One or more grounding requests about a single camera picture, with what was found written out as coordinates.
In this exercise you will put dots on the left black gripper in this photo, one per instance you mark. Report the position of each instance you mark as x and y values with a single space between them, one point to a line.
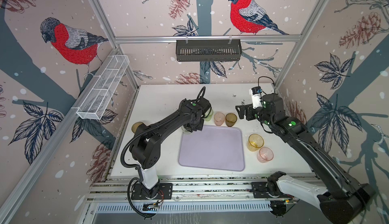
200 127

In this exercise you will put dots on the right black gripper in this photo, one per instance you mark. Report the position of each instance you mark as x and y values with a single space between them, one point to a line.
249 110

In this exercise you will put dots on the pink faceted glass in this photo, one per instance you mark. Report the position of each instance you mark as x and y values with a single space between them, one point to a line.
265 155

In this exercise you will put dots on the olive amber textured glass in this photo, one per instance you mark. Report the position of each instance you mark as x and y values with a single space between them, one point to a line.
135 126

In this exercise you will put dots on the pale green short glass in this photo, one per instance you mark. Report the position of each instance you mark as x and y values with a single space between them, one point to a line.
185 131

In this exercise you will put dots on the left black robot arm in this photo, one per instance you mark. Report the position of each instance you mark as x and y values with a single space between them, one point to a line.
143 151

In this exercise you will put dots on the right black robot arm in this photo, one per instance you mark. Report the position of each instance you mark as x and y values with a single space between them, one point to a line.
342 198

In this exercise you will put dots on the lavender plastic tray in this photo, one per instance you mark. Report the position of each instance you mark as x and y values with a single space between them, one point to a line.
214 147

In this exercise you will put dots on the dark amber textured glass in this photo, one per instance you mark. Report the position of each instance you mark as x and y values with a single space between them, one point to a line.
230 119

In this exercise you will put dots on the small bright green glass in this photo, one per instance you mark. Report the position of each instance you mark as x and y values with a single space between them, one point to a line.
208 115

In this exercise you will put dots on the pale pink textured glass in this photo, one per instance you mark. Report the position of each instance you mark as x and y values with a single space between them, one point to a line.
219 118

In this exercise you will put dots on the yellow faceted glass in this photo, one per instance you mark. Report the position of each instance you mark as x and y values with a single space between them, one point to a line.
255 142

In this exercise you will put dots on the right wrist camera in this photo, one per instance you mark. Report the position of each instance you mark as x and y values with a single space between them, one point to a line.
256 95

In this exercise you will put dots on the aluminium front rail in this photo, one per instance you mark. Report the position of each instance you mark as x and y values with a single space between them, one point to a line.
191 187

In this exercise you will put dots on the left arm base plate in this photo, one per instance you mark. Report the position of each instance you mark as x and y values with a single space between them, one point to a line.
160 191

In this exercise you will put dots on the black hanging wire basket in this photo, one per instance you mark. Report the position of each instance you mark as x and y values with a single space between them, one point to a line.
220 50

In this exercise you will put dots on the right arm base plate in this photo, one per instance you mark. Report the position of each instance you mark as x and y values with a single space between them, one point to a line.
260 191

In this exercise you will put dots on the white mesh wall shelf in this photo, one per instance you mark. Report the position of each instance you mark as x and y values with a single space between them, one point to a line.
98 98

